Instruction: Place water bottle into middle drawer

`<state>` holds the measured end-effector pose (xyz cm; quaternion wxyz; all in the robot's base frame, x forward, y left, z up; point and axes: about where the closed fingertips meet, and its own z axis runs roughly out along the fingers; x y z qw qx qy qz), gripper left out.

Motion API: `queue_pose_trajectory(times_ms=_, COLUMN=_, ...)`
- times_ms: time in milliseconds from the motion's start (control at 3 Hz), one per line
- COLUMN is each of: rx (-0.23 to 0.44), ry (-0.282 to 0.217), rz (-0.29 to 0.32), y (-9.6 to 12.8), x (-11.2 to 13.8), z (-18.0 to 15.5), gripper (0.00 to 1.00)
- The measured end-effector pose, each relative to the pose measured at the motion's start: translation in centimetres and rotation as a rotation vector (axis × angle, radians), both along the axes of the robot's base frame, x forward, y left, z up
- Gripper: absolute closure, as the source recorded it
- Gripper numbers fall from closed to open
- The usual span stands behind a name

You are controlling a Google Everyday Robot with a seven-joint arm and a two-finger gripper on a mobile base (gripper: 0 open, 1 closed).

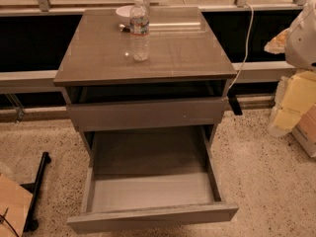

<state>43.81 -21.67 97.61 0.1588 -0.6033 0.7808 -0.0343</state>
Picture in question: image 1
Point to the grey drawer cabinet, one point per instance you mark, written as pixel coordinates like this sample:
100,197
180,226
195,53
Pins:
170,71

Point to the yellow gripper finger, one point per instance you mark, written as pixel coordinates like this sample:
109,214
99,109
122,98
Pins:
277,44

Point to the black metal stand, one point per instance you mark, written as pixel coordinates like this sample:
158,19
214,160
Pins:
34,188

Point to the wooden board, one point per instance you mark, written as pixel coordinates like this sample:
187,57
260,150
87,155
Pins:
14,206

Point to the clear plastic water bottle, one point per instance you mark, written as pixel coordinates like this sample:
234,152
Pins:
139,30

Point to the black cabinet foot bracket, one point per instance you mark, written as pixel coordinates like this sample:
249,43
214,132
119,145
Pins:
234,105

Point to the white ceramic bowl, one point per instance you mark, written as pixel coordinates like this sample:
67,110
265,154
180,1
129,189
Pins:
123,14

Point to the cardboard box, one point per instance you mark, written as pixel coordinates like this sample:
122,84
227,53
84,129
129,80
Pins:
305,132

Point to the open grey middle drawer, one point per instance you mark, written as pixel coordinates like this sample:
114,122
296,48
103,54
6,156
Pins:
150,178

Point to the closed grey top drawer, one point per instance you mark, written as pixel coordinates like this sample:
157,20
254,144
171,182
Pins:
146,114

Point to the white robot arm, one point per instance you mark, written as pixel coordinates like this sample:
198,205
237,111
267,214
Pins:
298,41

